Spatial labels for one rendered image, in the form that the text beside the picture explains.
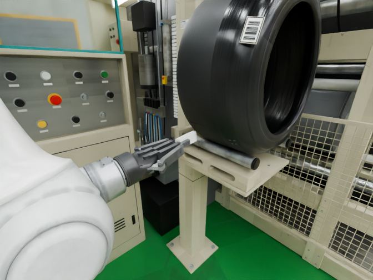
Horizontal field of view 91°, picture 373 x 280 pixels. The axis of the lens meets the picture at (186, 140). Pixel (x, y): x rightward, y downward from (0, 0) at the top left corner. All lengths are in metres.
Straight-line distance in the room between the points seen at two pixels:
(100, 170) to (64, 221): 0.21
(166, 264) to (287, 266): 0.80
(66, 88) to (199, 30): 0.67
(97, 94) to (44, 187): 0.86
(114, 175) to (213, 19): 0.46
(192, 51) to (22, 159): 0.48
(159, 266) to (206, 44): 1.31
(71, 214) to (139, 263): 1.31
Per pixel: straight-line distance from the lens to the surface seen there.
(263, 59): 0.52
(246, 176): 0.66
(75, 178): 0.24
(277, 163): 0.93
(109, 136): 1.06
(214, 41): 0.54
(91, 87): 1.05
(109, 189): 0.40
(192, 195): 1.10
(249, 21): 0.52
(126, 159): 0.42
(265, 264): 1.55
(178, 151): 0.46
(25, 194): 0.23
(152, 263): 1.48
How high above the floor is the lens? 1.20
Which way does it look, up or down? 21 degrees down
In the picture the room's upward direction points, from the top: straight up
